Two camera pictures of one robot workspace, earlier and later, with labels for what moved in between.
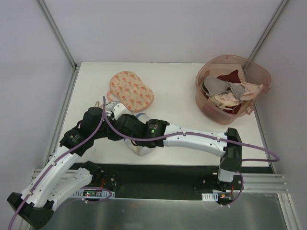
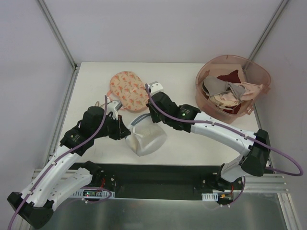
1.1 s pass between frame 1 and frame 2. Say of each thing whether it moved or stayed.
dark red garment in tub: stayed
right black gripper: moved
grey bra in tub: stayed
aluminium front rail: stayed
